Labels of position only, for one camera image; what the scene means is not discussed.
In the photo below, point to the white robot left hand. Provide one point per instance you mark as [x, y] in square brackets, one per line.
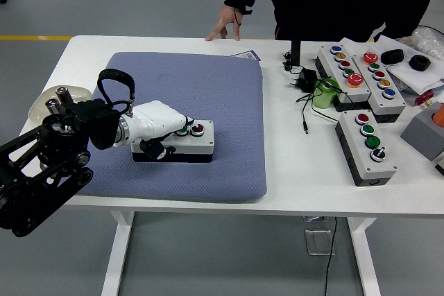
[154, 121]

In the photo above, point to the grey four-button control box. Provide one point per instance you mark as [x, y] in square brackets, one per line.
[198, 144]
[378, 171]

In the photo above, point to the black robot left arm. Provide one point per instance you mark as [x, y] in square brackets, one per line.
[34, 178]

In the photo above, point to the grey five-button control box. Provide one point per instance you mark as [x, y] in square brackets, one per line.
[357, 94]
[392, 103]

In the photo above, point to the blue-grey textured mat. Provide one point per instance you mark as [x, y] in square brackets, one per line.
[208, 95]

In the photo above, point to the white shallow dish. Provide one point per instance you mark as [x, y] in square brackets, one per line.
[81, 93]

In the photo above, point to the metal cylinder part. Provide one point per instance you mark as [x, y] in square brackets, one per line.
[63, 93]
[52, 105]

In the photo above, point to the purple printed card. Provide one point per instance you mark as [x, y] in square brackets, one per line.
[248, 55]

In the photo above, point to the person's right hand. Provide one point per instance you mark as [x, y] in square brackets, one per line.
[225, 18]

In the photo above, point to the white table leg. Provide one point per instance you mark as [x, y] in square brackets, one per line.
[364, 258]
[116, 258]

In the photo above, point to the black upright device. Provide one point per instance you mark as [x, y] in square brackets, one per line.
[296, 51]

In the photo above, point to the green tape roll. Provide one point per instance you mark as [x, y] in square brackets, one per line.
[322, 99]

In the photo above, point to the metal floor outlet plate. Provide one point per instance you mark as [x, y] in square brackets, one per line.
[317, 244]

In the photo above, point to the small white paper sheet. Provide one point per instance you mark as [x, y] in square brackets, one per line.
[354, 45]

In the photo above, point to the grey block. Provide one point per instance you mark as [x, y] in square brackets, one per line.
[421, 133]

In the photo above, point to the orange cylinder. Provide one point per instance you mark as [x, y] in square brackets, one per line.
[438, 114]

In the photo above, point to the clear plastic bag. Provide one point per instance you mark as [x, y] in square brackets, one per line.
[430, 39]

